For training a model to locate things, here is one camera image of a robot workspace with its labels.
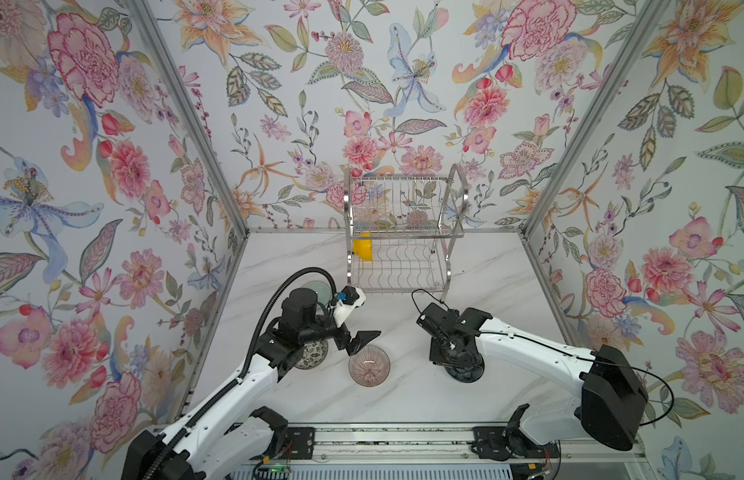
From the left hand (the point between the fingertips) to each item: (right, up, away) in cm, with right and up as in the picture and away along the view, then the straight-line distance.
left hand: (371, 321), depth 72 cm
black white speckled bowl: (-17, -13, +16) cm, 27 cm away
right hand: (+18, -12, +10) cm, 24 cm away
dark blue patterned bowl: (+27, -17, +11) cm, 34 cm away
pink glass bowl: (-1, -16, +14) cm, 21 cm away
